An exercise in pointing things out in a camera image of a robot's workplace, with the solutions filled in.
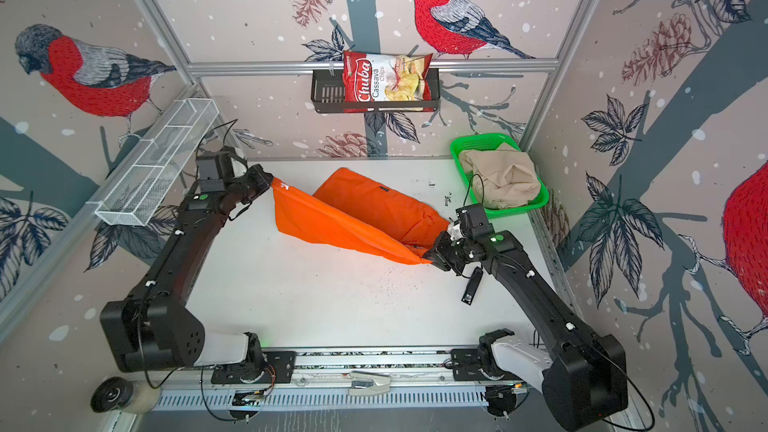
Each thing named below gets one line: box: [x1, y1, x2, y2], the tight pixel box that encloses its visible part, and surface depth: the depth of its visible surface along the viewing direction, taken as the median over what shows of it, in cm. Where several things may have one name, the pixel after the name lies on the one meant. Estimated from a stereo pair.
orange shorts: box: [271, 167, 450, 265], surface depth 99 cm
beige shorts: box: [458, 142, 541, 209], surface depth 102 cm
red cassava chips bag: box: [343, 50, 433, 113], surface depth 90 cm
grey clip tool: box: [348, 370, 391, 396], surface depth 71 cm
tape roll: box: [90, 376, 162, 415], surface depth 63 cm
